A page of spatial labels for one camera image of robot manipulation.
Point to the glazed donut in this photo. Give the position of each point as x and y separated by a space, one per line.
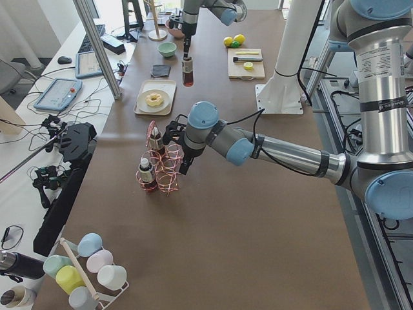
154 99

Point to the black thermos bottle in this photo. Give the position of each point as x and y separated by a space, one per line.
17 266

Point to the wooden cutting board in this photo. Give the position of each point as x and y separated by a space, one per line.
236 70

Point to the white plate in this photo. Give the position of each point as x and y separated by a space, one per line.
142 106

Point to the white cup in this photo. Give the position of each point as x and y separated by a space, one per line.
112 277

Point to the cream serving tray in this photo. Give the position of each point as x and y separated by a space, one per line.
169 86

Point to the white wire cup rack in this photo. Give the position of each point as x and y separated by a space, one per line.
105 297

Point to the mint green cup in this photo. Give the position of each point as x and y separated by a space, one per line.
54 263

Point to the aluminium frame post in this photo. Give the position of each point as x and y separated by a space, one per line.
87 20

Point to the pink bowl with ice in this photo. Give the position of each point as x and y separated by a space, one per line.
174 29

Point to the pale pink cup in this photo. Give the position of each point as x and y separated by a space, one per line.
98 260

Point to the yellow cup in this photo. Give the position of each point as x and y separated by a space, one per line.
68 279

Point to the blue teach pendant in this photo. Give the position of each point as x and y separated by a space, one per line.
59 94
87 65

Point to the green bowl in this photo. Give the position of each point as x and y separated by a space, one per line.
167 49

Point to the yellow plastic knife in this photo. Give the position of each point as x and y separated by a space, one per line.
247 52

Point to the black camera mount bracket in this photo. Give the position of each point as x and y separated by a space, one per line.
58 191

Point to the copper wire bottle rack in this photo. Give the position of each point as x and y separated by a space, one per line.
165 167

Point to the light blue cup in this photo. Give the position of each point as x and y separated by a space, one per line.
89 244

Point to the tea bottle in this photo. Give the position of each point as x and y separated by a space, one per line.
156 141
187 70
146 175

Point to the paper cup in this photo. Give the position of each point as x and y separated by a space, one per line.
18 296

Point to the grey cup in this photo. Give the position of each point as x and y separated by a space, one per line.
81 299

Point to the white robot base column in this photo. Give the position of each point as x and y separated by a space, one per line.
282 93

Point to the steel cylinder muddler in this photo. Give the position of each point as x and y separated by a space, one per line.
246 59

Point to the half lemon slice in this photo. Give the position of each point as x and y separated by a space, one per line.
248 65

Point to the grey folded cloth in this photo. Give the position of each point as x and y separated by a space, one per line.
160 71

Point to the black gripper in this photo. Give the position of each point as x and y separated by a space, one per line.
188 30
190 152

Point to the black computer mouse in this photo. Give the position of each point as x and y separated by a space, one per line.
62 60

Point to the yellow lemon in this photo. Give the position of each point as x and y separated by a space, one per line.
240 39
227 41

